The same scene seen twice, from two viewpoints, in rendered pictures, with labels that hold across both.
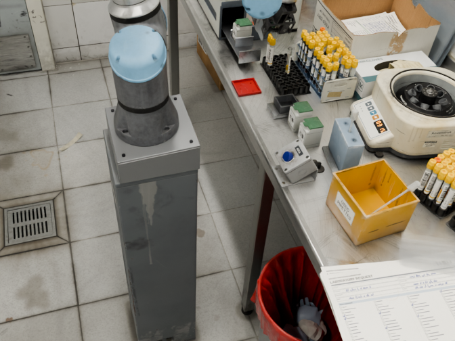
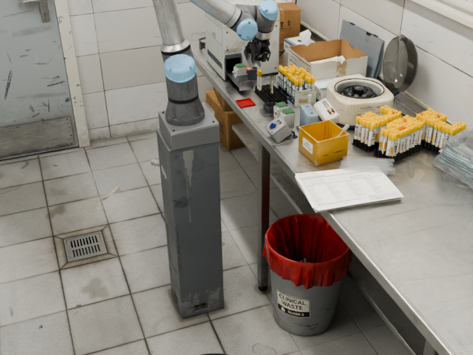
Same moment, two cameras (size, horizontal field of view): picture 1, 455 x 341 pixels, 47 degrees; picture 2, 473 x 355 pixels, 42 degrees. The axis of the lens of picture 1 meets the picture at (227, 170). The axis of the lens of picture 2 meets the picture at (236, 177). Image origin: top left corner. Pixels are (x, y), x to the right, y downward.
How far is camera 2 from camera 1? 1.20 m
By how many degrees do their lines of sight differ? 14
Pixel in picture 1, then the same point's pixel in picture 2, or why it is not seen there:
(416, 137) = (352, 112)
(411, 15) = (352, 54)
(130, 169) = (177, 139)
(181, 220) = (209, 183)
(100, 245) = (143, 256)
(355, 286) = (314, 179)
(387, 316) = (333, 189)
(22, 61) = (64, 139)
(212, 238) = (231, 246)
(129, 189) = (177, 155)
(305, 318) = not seen: hidden behind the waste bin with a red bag
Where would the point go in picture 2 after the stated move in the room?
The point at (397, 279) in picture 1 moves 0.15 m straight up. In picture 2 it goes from (340, 175) to (343, 136)
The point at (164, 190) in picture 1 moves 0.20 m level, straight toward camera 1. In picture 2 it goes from (198, 157) to (204, 184)
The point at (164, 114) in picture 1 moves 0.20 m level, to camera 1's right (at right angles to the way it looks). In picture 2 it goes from (196, 105) to (250, 104)
